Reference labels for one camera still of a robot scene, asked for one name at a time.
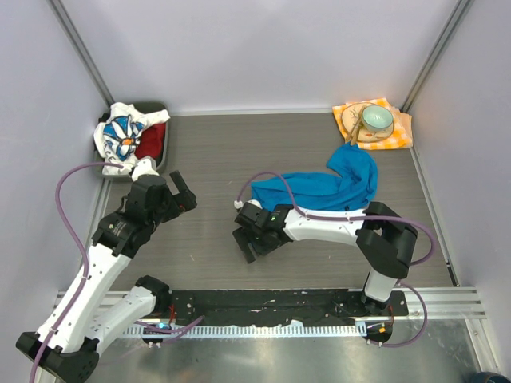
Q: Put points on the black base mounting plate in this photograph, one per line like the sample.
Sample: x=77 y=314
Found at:
x=270 y=308

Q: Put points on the black t shirt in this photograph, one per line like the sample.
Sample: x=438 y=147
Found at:
x=103 y=118

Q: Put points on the white flower print t shirt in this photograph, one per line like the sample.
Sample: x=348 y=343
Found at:
x=118 y=137

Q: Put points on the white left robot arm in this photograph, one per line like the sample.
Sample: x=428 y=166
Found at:
x=71 y=341

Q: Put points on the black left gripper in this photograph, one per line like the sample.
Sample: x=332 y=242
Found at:
x=180 y=203

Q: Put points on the orange checkered cloth napkin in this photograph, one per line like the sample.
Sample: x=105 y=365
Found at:
x=401 y=138

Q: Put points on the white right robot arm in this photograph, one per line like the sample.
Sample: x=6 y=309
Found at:
x=378 y=232

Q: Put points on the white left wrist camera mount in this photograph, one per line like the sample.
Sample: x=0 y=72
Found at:
x=144 y=167

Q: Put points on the blue t shirt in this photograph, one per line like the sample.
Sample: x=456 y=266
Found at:
x=351 y=186

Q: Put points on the red t shirt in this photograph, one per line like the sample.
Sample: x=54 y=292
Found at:
x=152 y=143

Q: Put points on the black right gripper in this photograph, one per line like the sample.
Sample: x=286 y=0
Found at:
x=245 y=235

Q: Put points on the light blue ceramic bowl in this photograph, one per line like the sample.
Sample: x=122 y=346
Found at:
x=377 y=118

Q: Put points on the gold fork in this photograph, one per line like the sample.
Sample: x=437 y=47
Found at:
x=353 y=135

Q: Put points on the dark blue round object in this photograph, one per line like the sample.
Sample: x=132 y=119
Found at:
x=489 y=377

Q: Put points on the cream floral plate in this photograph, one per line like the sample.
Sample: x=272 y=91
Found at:
x=348 y=117

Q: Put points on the white slotted cable duct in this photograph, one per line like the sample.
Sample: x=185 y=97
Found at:
x=294 y=330

